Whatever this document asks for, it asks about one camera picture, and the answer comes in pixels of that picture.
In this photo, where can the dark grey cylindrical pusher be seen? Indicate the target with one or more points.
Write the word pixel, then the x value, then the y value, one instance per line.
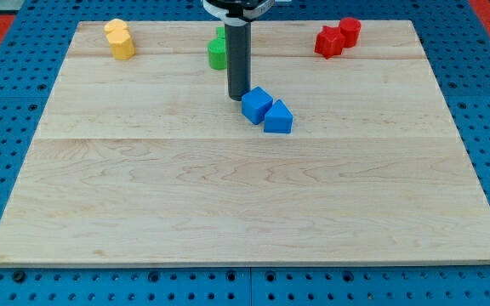
pixel 238 57

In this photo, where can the blue cube block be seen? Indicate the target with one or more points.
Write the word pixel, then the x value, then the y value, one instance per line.
pixel 255 104

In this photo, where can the green block behind pusher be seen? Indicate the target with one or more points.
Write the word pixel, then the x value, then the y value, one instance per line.
pixel 220 32

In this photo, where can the yellow rounded block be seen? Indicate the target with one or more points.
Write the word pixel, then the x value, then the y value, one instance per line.
pixel 115 25

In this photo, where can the red star block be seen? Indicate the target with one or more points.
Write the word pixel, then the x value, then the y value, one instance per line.
pixel 330 41

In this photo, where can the blue triangular prism block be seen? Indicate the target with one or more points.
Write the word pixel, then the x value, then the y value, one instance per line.
pixel 278 119

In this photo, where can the wooden board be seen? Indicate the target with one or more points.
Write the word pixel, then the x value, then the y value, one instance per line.
pixel 147 163

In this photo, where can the green cylinder block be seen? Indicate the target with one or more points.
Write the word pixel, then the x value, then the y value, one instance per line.
pixel 217 54

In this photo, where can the yellow hexagonal block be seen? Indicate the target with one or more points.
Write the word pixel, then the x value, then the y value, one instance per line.
pixel 121 43

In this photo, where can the red cylinder block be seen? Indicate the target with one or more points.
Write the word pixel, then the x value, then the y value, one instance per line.
pixel 350 27

